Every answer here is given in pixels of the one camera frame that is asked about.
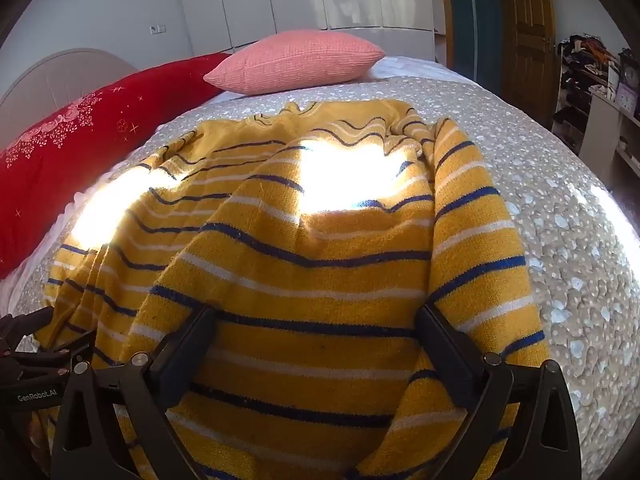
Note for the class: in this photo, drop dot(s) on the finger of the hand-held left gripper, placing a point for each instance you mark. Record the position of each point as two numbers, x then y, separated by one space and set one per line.
60 355
25 322

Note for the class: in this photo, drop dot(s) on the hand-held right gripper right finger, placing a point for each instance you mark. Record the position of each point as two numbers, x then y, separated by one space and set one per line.
440 345

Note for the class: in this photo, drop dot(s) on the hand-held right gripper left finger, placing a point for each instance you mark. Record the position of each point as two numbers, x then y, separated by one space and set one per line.
192 345

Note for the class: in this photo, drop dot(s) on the yellow striped sweater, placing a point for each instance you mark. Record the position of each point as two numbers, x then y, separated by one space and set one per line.
320 240

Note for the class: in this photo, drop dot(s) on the beige heart print blanket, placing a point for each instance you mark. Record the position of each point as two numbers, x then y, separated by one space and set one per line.
550 210

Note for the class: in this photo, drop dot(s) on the red embroidered long pillow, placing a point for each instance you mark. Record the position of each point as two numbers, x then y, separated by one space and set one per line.
75 150

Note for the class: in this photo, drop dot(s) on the beige headboard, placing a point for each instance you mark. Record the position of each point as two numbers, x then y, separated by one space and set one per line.
60 70

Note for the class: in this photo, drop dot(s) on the cluttered shoe rack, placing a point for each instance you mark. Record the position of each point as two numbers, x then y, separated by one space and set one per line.
580 80

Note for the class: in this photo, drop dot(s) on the pink pillow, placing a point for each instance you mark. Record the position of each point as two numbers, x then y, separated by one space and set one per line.
295 62

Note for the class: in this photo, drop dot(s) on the purple small clock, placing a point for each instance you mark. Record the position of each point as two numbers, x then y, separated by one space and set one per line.
625 97

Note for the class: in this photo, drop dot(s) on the wooden door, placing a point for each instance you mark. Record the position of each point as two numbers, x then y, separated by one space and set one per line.
530 35

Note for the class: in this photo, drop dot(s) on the teal door panel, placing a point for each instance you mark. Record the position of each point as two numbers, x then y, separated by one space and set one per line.
472 20

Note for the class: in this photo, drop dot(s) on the black mantel clock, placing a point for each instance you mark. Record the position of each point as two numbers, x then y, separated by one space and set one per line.
629 67

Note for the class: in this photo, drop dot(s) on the white wall socket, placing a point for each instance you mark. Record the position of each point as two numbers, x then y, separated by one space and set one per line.
157 28

